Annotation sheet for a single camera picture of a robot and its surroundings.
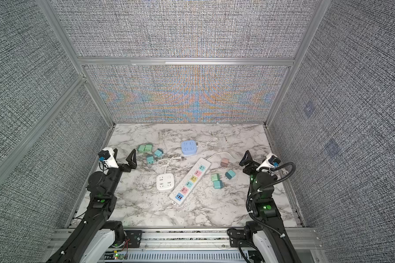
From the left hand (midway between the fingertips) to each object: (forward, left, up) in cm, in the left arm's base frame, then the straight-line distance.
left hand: (128, 148), depth 75 cm
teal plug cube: (+14, -8, -24) cm, 29 cm away
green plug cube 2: (+17, -1, -24) cm, 29 cm away
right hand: (-5, -58, 0) cm, 58 cm away
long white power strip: (-13, -22, -22) cm, 34 cm away
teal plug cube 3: (-3, -50, -24) cm, 55 cm away
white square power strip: (-7, -14, -22) cm, 27 cm away
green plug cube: (+18, +3, -24) cm, 30 cm away
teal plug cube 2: (+10, -3, -25) cm, 27 cm away
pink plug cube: (+5, -48, -24) cm, 54 cm away
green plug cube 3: (-4, -41, -24) cm, 48 cm away
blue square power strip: (+16, -27, -23) cm, 39 cm away
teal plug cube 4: (-8, -43, -24) cm, 50 cm away
